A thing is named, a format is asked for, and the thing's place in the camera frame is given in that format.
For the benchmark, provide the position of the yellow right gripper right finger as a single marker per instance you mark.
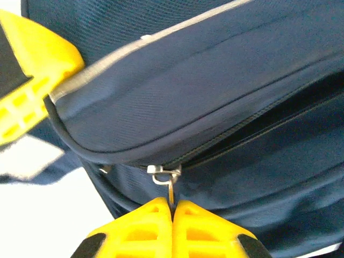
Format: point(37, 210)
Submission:
point(209, 233)

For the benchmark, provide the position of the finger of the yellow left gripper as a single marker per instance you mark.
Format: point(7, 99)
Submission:
point(40, 59)

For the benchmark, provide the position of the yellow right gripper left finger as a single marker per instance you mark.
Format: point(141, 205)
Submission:
point(139, 233)

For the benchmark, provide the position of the navy blue student backpack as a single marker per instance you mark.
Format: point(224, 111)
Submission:
point(188, 94)

